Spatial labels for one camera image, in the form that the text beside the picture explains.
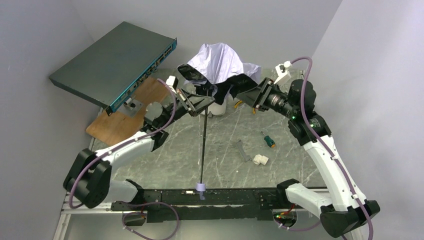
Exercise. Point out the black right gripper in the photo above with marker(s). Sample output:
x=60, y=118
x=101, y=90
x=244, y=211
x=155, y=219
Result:
x=260, y=97

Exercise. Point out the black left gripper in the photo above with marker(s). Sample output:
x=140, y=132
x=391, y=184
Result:
x=185, y=103

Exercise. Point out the purple umbrella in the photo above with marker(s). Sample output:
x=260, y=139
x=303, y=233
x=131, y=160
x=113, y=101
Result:
x=218, y=71

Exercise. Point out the white pipe elbow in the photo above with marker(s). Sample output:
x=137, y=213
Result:
x=260, y=159

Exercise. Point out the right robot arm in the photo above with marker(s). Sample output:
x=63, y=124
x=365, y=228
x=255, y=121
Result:
x=346, y=208

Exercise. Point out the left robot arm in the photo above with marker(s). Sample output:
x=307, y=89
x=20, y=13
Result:
x=90, y=176

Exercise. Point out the wooden board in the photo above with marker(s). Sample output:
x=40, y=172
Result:
x=122, y=124

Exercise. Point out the yellow handled pliers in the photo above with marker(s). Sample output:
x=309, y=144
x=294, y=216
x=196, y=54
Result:
x=241, y=103

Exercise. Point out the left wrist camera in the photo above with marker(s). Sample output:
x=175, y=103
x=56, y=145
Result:
x=172, y=83

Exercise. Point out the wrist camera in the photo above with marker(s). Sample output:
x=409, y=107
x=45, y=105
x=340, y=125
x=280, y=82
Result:
x=172, y=83
x=283, y=74

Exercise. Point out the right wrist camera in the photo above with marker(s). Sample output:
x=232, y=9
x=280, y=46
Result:
x=283, y=74

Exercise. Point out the green handled screwdriver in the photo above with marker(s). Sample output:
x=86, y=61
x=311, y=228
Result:
x=269, y=141

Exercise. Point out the metal switch stand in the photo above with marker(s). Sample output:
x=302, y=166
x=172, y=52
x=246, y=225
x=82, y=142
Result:
x=131, y=107

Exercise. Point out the dark network switch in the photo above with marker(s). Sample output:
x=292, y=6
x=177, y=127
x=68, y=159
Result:
x=110, y=70

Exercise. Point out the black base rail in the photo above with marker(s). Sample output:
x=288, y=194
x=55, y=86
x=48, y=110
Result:
x=161, y=205

